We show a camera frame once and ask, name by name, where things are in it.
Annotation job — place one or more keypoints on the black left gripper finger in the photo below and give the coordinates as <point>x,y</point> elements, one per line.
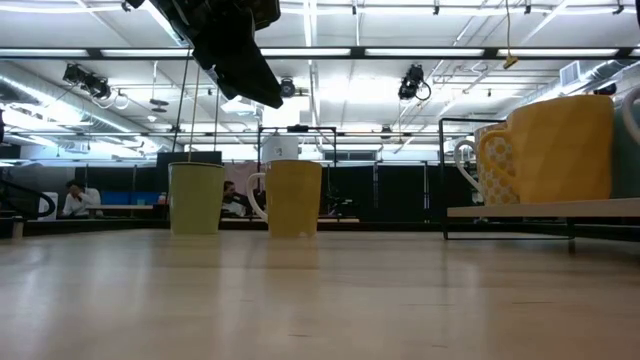
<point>240,65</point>

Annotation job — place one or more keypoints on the pale green mug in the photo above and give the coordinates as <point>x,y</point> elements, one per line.
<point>196,200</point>

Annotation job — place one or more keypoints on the yellow dotted orange rim mug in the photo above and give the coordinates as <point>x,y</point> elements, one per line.
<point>495,175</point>

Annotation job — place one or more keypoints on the yellow faceted mug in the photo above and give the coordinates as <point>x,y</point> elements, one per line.
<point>560,150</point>

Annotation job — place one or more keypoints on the grey teal mug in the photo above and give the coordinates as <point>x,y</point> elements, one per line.
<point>625,170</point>

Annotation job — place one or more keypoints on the white cylindrical tank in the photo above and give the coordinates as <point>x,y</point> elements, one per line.
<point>280,149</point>

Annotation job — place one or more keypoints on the pink hanging cloth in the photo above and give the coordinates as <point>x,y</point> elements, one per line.
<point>237,170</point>

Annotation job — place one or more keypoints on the black overhead rig beam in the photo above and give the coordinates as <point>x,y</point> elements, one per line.
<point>357,52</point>

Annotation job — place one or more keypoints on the person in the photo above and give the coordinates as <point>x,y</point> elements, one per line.
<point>82,200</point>
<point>232,200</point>

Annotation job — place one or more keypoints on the blue partition panel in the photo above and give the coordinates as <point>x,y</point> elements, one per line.
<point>130,198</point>

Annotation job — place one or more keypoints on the small white cylinder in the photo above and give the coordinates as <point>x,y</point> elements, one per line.
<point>18,229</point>

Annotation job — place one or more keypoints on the black ceiling camera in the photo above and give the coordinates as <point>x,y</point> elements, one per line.
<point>287,87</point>
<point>85,80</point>
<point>412,80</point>

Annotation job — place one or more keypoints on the black background frame stand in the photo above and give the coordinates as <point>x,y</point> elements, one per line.
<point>297,128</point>

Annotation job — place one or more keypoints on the black partition wall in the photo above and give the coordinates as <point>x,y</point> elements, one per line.
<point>400,192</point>

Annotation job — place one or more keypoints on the black aluminium table frame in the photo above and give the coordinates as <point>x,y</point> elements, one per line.
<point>100,226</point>

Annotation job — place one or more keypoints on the silver air duct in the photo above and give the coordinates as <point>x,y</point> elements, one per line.
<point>30,105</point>
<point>595,70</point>

